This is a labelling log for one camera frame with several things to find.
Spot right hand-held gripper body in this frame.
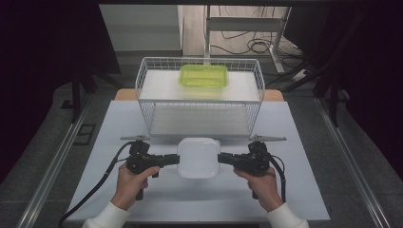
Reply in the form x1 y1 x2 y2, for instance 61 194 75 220
235 134 288 177

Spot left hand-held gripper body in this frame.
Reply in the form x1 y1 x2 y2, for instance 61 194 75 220
120 134 161 175

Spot white square plastic container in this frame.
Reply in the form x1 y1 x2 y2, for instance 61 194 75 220
176 137 221 180

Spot white wire shelf rack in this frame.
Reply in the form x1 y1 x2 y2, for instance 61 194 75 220
135 56 266 138

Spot green plastic container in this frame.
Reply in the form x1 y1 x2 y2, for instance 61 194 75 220
179 64 230 89

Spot person's left hand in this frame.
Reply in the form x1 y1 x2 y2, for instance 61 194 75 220
110 163 161 212

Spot person's right hand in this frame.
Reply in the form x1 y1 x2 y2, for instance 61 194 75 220
233 166 284 213

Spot white table cover sheet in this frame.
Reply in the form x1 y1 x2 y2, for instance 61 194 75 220
65 100 331 222

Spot black stand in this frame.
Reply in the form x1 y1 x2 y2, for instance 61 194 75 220
69 70 98 124

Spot white power strip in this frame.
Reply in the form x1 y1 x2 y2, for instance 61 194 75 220
293 69 310 83

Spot white panel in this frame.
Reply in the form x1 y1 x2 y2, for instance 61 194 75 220
99 4 184 51

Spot dark curtain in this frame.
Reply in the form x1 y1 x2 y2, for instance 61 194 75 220
0 0 122 184
283 4 403 181

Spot right hand-held gripper black cable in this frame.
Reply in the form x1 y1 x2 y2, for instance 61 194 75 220
268 154 287 203

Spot black square floor frame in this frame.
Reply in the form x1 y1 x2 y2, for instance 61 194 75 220
74 123 97 146

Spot aluminium rail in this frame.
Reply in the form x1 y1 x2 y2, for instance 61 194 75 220
315 98 392 228
17 94 93 228

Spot black floor cables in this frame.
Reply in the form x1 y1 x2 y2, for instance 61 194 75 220
210 6 305 69

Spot white metal desk frame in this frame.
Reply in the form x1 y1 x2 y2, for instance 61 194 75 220
203 5 291 74

